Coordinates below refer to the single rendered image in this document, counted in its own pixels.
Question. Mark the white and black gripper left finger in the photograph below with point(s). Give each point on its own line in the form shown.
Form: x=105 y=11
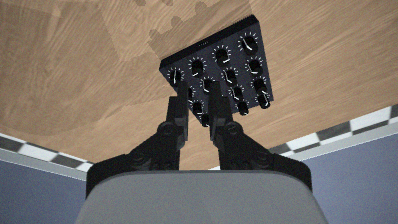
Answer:
x=159 y=149

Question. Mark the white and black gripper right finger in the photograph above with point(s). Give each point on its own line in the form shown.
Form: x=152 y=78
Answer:
x=237 y=151

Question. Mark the black knob box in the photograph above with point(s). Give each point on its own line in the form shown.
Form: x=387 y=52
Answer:
x=235 y=56

